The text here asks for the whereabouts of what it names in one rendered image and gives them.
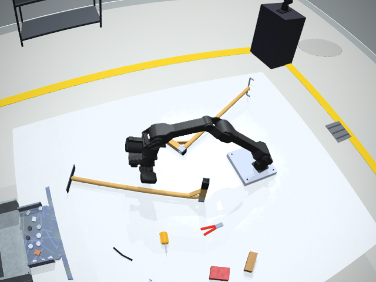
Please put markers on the red block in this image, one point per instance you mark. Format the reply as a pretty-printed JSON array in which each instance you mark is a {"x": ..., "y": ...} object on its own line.
[{"x": 219, "y": 273}]

